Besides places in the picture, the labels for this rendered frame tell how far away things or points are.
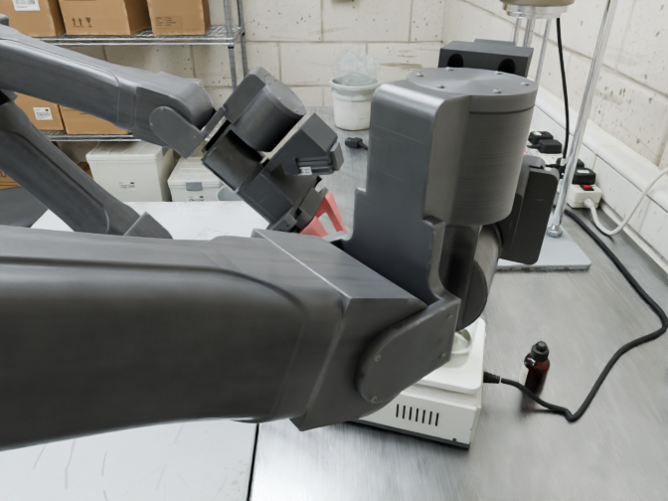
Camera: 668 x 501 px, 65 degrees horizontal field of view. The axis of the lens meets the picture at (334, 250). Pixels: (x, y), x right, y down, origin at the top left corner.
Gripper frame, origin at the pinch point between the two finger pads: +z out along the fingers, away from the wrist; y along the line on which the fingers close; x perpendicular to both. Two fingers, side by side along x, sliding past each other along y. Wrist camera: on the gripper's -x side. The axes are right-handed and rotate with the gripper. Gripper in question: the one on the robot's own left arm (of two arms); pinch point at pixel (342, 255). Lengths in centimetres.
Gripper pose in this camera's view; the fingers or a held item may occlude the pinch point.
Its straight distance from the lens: 63.6
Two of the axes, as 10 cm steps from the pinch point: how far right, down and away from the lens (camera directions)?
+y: 2.8, -6.0, 7.5
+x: -6.3, 4.8, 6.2
